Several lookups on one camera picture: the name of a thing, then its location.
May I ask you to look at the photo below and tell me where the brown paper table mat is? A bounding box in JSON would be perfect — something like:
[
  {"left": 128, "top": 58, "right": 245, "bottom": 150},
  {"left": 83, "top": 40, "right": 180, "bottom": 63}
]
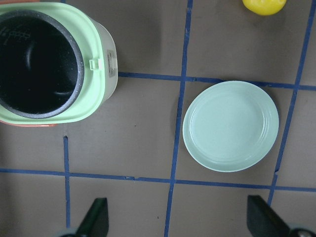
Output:
[{"left": 0, "top": 0, "right": 316, "bottom": 237}]

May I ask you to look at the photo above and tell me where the yellow lemon toy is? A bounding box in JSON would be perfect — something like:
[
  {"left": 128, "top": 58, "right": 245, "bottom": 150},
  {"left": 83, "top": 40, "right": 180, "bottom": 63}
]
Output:
[{"left": 242, "top": 0, "right": 287, "bottom": 16}]

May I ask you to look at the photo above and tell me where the far light green plate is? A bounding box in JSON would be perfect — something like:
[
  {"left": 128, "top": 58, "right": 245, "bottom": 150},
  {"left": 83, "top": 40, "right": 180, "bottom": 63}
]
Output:
[{"left": 182, "top": 81, "right": 279, "bottom": 172}]

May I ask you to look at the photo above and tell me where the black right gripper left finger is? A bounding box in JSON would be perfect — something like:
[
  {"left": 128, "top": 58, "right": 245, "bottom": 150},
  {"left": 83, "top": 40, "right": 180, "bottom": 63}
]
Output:
[{"left": 75, "top": 197, "right": 109, "bottom": 237}]

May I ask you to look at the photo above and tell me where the cream and orange rice cooker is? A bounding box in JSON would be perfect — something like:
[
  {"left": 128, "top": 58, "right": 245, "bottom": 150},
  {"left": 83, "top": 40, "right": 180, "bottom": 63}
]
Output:
[{"left": 0, "top": 0, "right": 118, "bottom": 127}]

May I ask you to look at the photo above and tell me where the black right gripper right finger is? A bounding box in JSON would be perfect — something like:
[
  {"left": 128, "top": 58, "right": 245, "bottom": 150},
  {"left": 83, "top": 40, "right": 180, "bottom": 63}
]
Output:
[{"left": 246, "top": 195, "right": 290, "bottom": 237}]

